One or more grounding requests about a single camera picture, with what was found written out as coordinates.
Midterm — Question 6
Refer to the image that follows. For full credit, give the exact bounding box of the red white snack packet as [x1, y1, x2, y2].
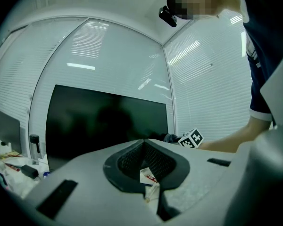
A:
[4, 162, 22, 173]

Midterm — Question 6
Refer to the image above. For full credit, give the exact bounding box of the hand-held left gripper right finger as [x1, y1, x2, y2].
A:
[144, 139, 248, 226]

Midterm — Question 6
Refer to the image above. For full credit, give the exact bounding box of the slim red packet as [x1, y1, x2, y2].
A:
[140, 167, 159, 183]

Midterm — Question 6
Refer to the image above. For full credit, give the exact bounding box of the large black monitor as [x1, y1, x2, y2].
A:
[45, 84, 169, 171]

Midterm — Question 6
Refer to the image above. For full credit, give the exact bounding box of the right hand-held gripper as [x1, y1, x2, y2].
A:
[178, 127, 205, 149]

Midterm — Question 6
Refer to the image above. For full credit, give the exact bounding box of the yellow snack packet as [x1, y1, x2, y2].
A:
[0, 150, 22, 160]

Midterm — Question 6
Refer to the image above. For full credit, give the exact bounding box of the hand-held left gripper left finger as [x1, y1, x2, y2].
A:
[23, 139, 161, 226]

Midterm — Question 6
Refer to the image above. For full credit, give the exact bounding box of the person's dark striped shirt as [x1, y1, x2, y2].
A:
[235, 0, 283, 122]

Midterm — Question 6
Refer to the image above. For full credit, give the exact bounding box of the black power adapter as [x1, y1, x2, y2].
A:
[20, 164, 39, 179]

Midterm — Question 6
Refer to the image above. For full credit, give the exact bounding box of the black-capped clear water bottle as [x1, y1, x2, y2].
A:
[29, 134, 41, 166]

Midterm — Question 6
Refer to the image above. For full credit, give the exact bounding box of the black head-worn camera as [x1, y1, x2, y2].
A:
[158, 5, 178, 28]

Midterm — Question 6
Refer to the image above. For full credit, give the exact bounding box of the grey side monitor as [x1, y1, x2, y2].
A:
[0, 105, 23, 155]

